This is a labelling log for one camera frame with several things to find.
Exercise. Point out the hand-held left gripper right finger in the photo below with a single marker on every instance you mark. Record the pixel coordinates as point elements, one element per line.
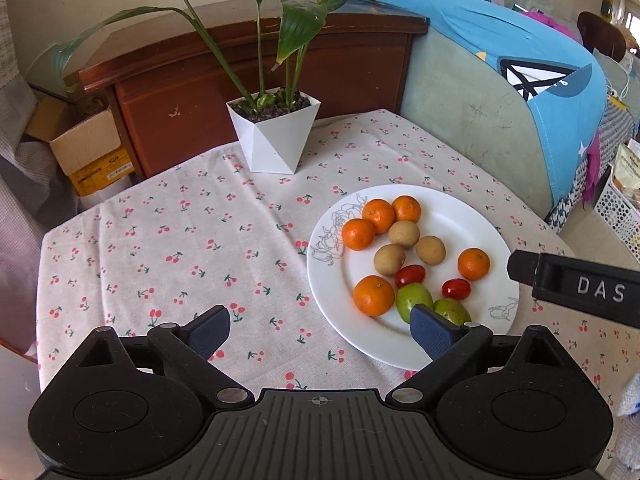
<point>431,331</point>

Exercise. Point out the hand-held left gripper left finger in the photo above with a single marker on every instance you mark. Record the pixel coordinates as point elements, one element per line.
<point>210,331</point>

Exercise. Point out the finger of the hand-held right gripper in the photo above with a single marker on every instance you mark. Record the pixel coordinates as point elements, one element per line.
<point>522,266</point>

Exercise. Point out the green jujube fruit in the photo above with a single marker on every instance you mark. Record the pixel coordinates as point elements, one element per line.
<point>411,298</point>
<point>457,310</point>

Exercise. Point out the red cherry tomato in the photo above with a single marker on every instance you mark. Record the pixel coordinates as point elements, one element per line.
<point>456,289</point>
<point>410,275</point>

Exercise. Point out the orange mandarin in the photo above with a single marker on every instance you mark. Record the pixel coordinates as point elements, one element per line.
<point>406,208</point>
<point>358,234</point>
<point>378,216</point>
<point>374,295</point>
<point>473,264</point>

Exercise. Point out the white plate with line drawing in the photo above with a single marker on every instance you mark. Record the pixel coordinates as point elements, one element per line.
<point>480,225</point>

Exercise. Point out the brown round longan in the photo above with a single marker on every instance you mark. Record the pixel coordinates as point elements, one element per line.
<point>404,234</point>
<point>430,250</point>
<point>389,260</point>

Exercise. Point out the white perforated plastic basket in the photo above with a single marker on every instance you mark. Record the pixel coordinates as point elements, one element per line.
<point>617,210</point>

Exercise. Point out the cherry print tablecloth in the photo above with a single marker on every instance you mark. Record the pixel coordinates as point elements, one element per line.
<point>175,240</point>

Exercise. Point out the white knit cloth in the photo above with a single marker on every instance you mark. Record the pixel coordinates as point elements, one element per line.
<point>631,395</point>

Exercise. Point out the purple cloth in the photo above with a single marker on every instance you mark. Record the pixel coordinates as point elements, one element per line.
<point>592,170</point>

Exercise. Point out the dark checked blanket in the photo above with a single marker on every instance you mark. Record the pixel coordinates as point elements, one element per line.
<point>612,125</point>

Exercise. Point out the grey-green sofa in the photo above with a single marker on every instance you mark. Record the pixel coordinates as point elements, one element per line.
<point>465,110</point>

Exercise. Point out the white faceted plant pot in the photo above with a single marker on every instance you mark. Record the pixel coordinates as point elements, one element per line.
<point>272,135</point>

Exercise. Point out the open cardboard box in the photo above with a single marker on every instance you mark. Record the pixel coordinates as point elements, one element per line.
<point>85,150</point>

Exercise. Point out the dark wooden chair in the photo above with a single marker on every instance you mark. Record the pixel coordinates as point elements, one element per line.
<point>600,35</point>

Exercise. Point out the brown wooden headboard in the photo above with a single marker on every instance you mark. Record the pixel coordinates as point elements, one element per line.
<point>190,85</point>

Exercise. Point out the green leafy plant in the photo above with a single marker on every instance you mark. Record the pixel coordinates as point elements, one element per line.
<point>297,25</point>

